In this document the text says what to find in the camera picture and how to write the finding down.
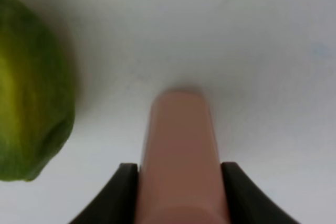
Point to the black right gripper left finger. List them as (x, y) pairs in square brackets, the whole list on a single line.
[(116, 202)]

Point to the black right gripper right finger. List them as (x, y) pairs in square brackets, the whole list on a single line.
[(246, 202)]

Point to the pink bottle white cap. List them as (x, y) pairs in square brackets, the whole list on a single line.
[(180, 178)]

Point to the green squishy toy fruit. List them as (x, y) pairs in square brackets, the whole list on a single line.
[(37, 94)]

